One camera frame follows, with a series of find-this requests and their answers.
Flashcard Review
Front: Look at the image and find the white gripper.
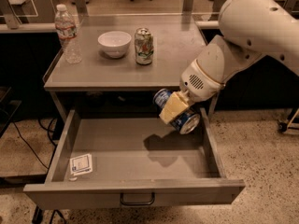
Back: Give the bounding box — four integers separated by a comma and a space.
160, 60, 224, 124

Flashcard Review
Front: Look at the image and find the blue pepsi can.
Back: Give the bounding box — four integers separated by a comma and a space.
153, 89, 200, 134

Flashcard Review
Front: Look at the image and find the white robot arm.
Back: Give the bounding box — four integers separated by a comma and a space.
160, 0, 299, 124

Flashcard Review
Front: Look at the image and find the grey metal counter cabinet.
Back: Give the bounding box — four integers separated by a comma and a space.
43, 13, 228, 120

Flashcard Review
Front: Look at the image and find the green patterned soda can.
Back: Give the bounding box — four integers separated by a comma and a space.
135, 28, 154, 65

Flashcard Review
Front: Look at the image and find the open grey top drawer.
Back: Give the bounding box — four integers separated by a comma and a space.
24, 110, 245, 210

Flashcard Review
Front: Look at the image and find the white ceramic bowl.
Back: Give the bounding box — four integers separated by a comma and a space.
98, 31, 132, 58

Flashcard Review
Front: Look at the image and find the white tag sticker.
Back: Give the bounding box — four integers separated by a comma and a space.
69, 154, 93, 175

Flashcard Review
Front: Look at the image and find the clear plastic water bottle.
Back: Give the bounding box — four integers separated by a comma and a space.
54, 4, 82, 63

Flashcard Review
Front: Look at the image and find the white horizontal rail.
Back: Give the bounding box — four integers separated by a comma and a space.
195, 21, 219, 30

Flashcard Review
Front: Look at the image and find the black drawer handle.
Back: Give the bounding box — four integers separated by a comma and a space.
120, 192, 156, 206

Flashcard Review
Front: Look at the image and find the black floor cable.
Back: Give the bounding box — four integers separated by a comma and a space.
0, 107, 59, 170

